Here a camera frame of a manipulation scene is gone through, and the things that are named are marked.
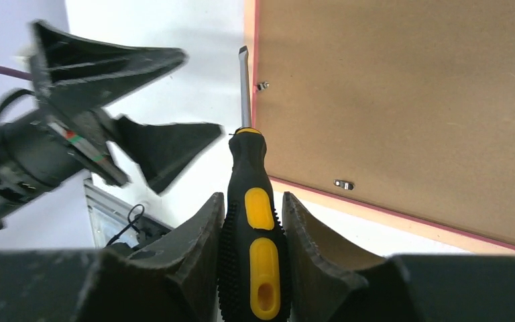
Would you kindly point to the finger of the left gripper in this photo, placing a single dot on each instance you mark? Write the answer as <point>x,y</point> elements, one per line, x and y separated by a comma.
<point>164,151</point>

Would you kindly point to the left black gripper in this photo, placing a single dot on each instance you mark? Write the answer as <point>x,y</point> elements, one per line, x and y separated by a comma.
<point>70,75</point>

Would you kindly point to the black yellow screwdriver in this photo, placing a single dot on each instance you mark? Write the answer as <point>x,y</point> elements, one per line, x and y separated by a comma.
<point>253,270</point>

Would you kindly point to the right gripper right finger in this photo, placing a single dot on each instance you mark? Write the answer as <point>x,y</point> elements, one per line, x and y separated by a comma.
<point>335,280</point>

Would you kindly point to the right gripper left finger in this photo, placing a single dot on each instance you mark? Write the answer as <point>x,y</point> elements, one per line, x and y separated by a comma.
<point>171,279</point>

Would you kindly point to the aluminium front rail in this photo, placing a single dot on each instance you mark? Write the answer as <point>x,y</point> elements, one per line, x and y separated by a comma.
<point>115,221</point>

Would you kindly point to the pink wooden photo frame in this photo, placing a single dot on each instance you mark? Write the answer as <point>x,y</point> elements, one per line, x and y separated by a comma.
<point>407,106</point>

